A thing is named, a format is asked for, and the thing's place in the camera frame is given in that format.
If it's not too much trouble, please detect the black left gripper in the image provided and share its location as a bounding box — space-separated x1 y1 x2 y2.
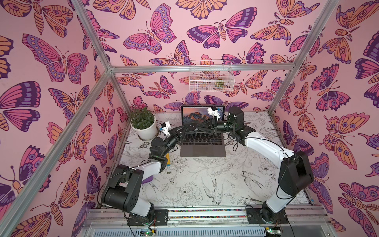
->
160 126 188 160

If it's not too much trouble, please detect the grey laptop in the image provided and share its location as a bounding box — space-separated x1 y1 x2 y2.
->
180 105 227 158

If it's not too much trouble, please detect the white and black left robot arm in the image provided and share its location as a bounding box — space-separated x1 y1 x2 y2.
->
100 123 196 224

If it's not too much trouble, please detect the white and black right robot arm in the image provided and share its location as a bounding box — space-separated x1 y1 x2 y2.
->
203 106 314 223

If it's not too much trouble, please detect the blue yellow garden hand rake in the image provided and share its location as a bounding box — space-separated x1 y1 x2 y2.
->
165 154 171 166

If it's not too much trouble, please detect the green plant in white pot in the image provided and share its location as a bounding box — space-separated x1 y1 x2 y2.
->
131 108 158 141

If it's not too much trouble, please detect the pink purple cylinder toy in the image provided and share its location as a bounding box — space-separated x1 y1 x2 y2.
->
141 176 154 185

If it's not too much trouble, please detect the green circuit board left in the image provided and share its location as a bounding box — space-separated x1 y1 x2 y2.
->
139 229 157 237

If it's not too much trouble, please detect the green circuit board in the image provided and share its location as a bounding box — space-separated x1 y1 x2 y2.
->
265 227 282 237
139 229 157 237

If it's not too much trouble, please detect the green circuit board right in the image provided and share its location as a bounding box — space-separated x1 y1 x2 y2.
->
265 227 282 237

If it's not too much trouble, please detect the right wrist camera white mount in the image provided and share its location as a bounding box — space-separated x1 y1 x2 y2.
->
207 106 222 120

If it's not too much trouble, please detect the white wire wall basket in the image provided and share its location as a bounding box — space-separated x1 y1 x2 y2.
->
188 64 235 93

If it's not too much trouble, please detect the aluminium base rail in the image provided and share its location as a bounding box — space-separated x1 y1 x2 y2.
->
83 205 329 229

